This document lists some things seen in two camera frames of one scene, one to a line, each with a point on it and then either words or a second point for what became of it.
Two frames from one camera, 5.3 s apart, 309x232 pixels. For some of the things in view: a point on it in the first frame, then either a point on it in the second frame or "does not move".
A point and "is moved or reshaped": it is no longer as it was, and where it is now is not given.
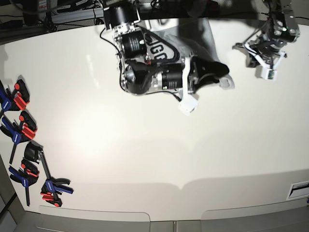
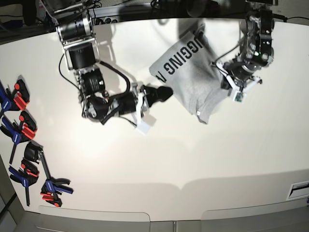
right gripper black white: x=259 y=51 → x=235 y=75
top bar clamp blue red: x=15 y=100 does not move
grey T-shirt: x=170 y=40 is moved or reshaped
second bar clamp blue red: x=24 y=130 does not move
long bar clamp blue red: x=53 y=186 does not move
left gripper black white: x=202 y=71 → x=150 y=95
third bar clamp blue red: x=27 y=174 does not move
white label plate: x=299 y=190 does not move
